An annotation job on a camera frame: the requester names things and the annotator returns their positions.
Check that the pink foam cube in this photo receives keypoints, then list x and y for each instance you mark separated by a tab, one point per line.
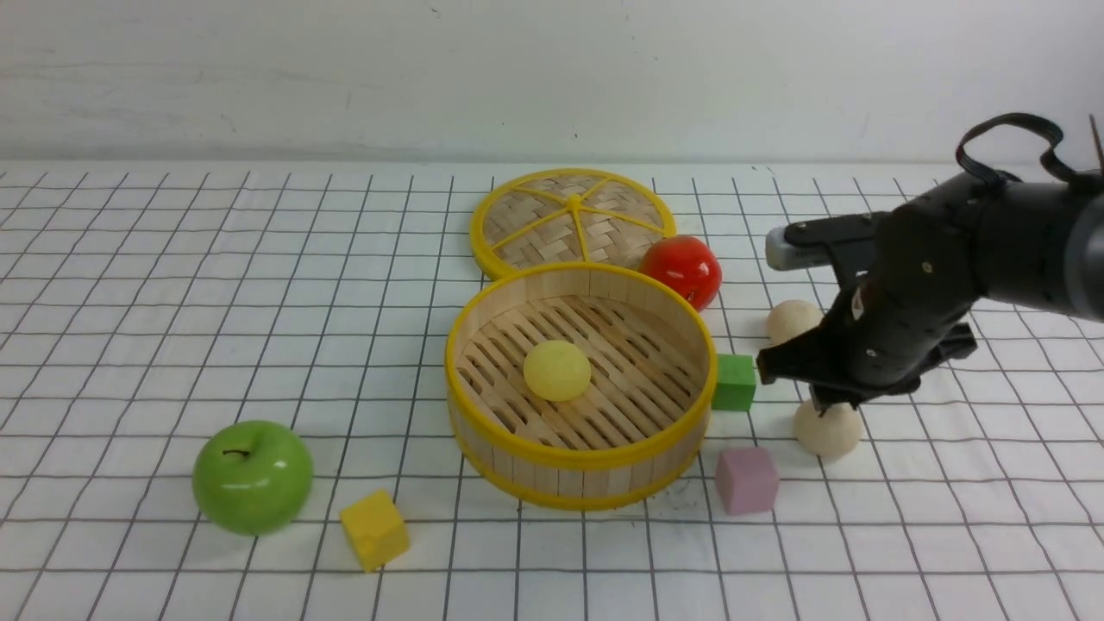
747	480

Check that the bamboo steamer tray yellow rim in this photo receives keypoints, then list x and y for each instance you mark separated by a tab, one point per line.
636	428

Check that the yellow foam cube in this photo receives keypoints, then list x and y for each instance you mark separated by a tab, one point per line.
375	530

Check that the woven bamboo steamer lid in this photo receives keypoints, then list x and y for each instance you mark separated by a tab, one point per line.
566	215

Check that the green apple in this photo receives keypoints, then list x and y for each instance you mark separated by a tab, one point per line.
253	477

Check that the beige bun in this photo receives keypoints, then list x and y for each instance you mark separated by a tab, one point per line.
829	434
790	319

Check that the yellow bun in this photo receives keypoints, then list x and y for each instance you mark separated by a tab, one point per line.
557	371

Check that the green foam cube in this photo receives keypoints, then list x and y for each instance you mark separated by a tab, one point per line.
736	383

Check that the beige bun far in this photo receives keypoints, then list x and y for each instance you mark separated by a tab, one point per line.
790	319

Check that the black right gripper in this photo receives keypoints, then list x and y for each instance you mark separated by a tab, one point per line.
927	263

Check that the white grid tablecloth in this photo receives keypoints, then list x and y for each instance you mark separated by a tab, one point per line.
148	306

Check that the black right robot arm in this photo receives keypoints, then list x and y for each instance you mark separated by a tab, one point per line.
1048	247

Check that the red tomato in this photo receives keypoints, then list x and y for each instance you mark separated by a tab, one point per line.
686	265

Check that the beige bun near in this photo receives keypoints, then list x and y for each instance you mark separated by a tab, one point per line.
829	434

